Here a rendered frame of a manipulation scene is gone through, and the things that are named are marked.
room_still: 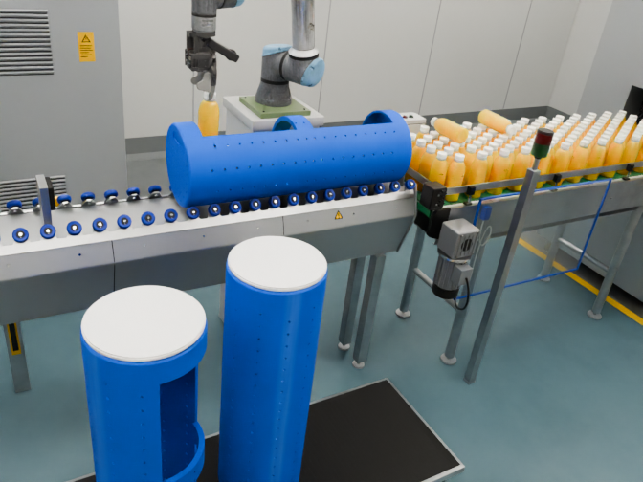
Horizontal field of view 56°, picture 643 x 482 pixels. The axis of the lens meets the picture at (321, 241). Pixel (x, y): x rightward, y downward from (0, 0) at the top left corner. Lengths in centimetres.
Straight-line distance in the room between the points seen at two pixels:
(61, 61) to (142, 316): 210
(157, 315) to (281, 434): 66
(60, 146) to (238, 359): 204
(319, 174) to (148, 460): 112
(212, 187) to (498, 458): 162
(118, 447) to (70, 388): 130
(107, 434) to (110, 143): 224
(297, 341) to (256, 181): 62
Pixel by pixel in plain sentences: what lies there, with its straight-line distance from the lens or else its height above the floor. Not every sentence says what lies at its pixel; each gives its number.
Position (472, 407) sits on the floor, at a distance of 293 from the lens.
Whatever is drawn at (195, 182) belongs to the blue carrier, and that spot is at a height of 109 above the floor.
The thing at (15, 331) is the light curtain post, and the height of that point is 32.
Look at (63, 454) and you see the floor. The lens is 261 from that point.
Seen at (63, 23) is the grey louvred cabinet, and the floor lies 126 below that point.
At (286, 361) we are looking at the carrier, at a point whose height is 79.
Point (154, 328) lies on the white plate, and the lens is 145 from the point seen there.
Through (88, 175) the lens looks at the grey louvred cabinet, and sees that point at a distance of 360.
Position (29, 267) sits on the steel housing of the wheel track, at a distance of 203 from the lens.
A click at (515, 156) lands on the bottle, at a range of 280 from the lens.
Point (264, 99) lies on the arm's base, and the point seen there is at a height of 119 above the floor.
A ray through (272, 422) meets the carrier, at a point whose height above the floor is 55.
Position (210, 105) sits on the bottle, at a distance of 204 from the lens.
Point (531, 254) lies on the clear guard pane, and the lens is 295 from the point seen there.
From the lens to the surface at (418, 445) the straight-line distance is 248.
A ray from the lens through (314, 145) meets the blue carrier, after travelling 214.
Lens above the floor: 193
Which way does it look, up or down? 30 degrees down
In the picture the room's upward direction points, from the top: 7 degrees clockwise
